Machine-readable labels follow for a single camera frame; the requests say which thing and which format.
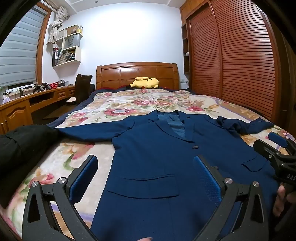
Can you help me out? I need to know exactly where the wooden bed headboard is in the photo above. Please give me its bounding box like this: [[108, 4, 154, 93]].
[[96, 62, 180, 91]]

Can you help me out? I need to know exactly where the wooden louvered wardrobe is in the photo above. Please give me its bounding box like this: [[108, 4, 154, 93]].
[[180, 0, 281, 121]]

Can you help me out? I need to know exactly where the white tied curtain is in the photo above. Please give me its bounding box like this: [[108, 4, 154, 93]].
[[46, 6, 70, 44]]

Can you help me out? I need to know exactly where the yellow plush toy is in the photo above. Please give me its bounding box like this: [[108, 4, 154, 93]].
[[126, 76, 159, 90]]

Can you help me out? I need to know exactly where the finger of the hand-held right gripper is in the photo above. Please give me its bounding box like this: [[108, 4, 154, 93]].
[[268, 132, 296, 149], [253, 140, 284, 164]]

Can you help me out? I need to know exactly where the blue suit jacket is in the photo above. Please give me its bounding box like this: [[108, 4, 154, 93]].
[[54, 110, 281, 241]]

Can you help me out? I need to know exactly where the white wall shelf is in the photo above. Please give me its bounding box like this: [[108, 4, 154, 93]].
[[52, 25, 83, 67]]

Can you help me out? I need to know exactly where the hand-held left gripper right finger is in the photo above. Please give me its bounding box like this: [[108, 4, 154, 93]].
[[193, 155, 270, 241]]

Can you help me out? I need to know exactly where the grey window blind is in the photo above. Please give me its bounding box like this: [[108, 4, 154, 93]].
[[0, 6, 47, 87]]

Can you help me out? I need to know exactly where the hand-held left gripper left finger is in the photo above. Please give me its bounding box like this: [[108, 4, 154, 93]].
[[22, 155, 100, 241]]

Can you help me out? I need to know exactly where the grey paper bag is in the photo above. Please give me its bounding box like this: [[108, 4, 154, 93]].
[[63, 36, 80, 50]]

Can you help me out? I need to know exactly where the person's right hand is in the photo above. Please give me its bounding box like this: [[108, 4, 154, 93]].
[[273, 184, 296, 217]]

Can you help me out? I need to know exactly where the black tool on desk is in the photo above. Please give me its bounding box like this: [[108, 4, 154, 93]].
[[32, 83, 52, 93]]

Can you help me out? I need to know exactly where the black cloth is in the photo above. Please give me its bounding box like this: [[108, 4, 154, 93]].
[[0, 124, 59, 208]]

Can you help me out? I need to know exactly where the floral blanket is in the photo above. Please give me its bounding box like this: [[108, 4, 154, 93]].
[[0, 89, 296, 237]]

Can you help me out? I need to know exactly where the wooden desk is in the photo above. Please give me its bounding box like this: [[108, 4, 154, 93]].
[[0, 85, 77, 135]]

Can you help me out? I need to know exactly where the dark wooden chair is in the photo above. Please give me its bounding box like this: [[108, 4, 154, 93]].
[[67, 74, 93, 106]]

